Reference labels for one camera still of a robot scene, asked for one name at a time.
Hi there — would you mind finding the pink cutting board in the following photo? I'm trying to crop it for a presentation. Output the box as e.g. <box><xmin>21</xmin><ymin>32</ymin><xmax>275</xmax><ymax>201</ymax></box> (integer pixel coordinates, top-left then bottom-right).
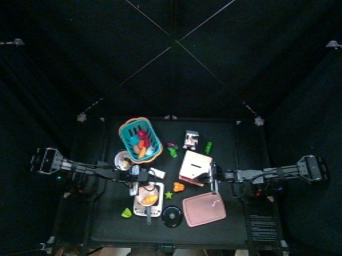
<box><xmin>182</xmin><ymin>192</ymin><xmax>228</xmax><ymax>228</ymax></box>

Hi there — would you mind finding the teal basket with orange rim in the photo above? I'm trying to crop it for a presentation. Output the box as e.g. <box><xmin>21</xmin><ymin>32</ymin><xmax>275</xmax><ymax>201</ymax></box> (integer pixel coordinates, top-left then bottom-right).
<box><xmin>118</xmin><ymin>116</ymin><xmax>164</xmax><ymax>165</ymax></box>

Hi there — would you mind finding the orange toy egg yolk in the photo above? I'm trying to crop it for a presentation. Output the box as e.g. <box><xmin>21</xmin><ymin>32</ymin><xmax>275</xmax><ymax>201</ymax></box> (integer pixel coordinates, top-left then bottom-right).
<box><xmin>142</xmin><ymin>194</ymin><xmax>159</xmax><ymax>206</ymax></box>

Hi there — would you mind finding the pink toy pan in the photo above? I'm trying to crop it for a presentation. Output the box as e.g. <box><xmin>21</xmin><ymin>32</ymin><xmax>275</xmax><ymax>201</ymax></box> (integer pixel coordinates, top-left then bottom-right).
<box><xmin>136</xmin><ymin>185</ymin><xmax>160</xmax><ymax>226</ymax></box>

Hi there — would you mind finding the white toy block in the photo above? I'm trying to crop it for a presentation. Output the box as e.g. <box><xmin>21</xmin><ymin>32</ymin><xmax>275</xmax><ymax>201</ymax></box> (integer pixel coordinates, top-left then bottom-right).
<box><xmin>148</xmin><ymin>167</ymin><xmax>167</xmax><ymax>180</ymax></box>

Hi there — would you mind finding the grey square plate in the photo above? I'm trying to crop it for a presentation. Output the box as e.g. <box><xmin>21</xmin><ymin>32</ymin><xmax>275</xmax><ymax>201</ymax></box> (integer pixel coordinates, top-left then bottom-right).
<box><xmin>132</xmin><ymin>181</ymin><xmax>166</xmax><ymax>218</ymax></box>

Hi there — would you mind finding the white box with red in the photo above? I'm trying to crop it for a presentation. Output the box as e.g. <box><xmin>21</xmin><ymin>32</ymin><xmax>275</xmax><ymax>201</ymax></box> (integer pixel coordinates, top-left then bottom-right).
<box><xmin>178</xmin><ymin>149</ymin><xmax>214</xmax><ymax>187</ymax></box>

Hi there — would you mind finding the black round disc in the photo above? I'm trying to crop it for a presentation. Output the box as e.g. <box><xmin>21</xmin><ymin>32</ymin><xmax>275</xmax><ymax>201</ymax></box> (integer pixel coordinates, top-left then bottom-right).
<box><xmin>160</xmin><ymin>205</ymin><xmax>184</xmax><ymax>229</ymax></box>

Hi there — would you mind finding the silver toy appliance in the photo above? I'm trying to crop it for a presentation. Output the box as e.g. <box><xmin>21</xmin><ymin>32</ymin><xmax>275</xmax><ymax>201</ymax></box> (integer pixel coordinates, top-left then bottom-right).
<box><xmin>183</xmin><ymin>129</ymin><xmax>200</xmax><ymax>151</ymax></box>

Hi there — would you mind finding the small silver toy pot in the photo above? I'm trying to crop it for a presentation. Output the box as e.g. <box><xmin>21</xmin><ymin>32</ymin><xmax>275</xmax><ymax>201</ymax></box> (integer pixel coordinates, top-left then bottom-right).
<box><xmin>114</xmin><ymin>150</ymin><xmax>135</xmax><ymax>172</ymax></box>

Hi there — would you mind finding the purple and green toy vegetable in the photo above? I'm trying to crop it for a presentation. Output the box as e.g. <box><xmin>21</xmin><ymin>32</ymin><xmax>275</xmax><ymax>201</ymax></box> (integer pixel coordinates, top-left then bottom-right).
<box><xmin>166</xmin><ymin>142</ymin><xmax>180</xmax><ymax>159</ymax></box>

